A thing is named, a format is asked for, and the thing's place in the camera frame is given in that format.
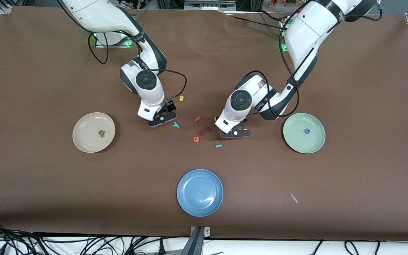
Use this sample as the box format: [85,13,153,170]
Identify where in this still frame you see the green round plate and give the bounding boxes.
[283,113,326,154]

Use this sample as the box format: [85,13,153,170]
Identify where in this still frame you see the blue round plate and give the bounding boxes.
[176,169,224,217]

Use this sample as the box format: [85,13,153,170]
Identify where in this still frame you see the beige round plate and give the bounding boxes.
[72,112,116,153]

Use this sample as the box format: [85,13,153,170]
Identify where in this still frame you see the orange decorative flowers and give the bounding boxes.
[268,0,305,8]

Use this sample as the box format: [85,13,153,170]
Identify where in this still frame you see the brown table cover sheet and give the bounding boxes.
[0,6,408,241]

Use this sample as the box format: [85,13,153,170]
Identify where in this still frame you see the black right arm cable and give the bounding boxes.
[88,32,187,103]

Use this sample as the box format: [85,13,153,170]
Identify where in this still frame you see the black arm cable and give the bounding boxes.
[241,0,383,117]
[88,32,187,103]

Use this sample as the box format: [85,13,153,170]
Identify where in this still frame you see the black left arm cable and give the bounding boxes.
[241,0,383,117]

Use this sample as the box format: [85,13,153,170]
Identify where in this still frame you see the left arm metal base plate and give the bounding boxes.
[280,16,291,52]

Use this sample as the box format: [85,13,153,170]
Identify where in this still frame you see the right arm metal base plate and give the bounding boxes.
[95,34,134,48]

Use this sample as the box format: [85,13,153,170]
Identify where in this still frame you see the black table cable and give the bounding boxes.
[224,10,289,32]

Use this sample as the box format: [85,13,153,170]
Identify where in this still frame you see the aluminium frame structure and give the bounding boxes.
[156,0,261,11]

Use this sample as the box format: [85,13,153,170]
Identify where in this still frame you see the metal table edge bracket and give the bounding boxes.
[180,226,211,255]

